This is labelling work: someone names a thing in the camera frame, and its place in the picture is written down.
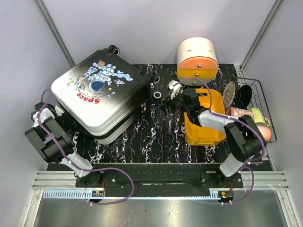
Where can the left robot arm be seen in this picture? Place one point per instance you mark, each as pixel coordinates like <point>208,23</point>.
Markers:
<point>54,145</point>

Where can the plain pink mug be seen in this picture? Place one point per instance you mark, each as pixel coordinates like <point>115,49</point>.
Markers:
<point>265,131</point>

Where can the speckled brown plate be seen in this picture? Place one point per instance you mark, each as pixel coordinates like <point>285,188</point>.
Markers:
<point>228,94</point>

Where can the pink patterned mug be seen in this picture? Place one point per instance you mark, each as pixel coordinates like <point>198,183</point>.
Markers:
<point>238,112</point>

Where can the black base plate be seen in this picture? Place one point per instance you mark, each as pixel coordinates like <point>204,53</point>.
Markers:
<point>160,180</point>

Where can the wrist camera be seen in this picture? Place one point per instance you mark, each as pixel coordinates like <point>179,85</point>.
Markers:
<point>59,111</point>
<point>174,88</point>

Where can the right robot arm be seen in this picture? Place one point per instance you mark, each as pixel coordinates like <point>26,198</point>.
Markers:
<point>206,124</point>

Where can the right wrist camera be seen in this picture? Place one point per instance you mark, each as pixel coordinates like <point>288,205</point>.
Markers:
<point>174,88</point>

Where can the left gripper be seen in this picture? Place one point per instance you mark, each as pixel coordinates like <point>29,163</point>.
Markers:
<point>71,127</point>

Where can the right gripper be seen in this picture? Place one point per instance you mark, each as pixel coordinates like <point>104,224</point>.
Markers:
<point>166,103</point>

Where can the yellow green mug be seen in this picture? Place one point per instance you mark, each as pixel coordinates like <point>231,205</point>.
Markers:
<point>259,117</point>

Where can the white orange drawer cabinet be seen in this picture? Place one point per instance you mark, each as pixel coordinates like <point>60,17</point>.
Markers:
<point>196,61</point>

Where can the black marble mat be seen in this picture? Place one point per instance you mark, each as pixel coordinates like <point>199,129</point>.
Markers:
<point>155,137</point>

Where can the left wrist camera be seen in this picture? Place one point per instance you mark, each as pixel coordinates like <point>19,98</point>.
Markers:
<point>59,111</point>

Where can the white black space suitcase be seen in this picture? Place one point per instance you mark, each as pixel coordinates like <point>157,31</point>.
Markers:
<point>104,94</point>

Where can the black wire dish rack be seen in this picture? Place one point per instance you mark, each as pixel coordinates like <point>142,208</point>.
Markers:
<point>258,99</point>

